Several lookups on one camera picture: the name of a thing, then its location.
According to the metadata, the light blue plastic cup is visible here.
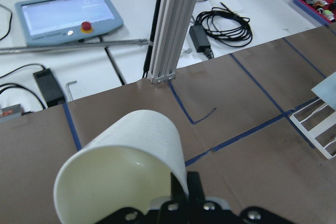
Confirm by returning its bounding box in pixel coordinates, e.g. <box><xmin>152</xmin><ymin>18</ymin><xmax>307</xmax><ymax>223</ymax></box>
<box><xmin>311</xmin><ymin>72</ymin><xmax>336</xmax><ymax>110</ymax></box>

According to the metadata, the aluminium frame post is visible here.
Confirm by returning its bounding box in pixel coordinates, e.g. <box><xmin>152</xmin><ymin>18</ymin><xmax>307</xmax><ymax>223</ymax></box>
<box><xmin>143</xmin><ymin>0</ymin><xmax>196</xmax><ymax>84</ymax></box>

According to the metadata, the black power adapter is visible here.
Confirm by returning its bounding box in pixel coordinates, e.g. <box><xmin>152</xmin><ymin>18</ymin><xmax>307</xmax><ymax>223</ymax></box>
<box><xmin>33</xmin><ymin>68</ymin><xmax>66</xmax><ymax>107</ymax></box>
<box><xmin>189</xmin><ymin>25</ymin><xmax>213</xmax><ymax>59</ymax></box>

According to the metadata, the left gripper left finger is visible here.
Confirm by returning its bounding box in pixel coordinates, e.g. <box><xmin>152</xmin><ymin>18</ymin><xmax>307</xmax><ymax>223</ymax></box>
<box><xmin>96</xmin><ymin>207</ymin><xmax>145</xmax><ymax>224</ymax></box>

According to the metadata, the red bin with parts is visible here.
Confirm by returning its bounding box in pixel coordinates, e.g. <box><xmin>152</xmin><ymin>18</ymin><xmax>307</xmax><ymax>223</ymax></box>
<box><xmin>293</xmin><ymin>0</ymin><xmax>335</xmax><ymax>25</ymax></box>

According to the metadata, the steel hex key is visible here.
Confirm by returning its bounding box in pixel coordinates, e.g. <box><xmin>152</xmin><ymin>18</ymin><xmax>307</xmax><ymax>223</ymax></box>
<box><xmin>65</xmin><ymin>81</ymin><xmax>77</xmax><ymax>101</ymax></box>

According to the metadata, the pale green plastic cup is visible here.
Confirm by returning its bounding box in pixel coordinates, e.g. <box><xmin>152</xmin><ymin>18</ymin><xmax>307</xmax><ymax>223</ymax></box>
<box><xmin>53</xmin><ymin>110</ymin><xmax>188</xmax><ymax>223</ymax></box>

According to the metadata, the coiled black cable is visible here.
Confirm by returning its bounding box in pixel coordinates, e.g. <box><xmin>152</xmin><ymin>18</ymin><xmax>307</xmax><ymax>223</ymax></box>
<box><xmin>195</xmin><ymin>1</ymin><xmax>253</xmax><ymax>48</ymax></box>

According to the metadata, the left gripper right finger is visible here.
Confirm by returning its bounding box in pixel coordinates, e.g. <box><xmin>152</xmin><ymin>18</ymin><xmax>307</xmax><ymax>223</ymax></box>
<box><xmin>157</xmin><ymin>172</ymin><xmax>292</xmax><ymax>223</ymax></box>

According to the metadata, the white wire cup rack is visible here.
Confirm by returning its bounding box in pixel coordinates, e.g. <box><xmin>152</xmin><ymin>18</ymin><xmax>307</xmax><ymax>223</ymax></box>
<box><xmin>289</xmin><ymin>99</ymin><xmax>335</xmax><ymax>159</ymax></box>

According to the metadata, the metal reacher grabber stick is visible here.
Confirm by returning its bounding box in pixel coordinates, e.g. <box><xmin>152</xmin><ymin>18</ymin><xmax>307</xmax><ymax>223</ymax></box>
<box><xmin>1</xmin><ymin>39</ymin><xmax>153</xmax><ymax>55</ymax></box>

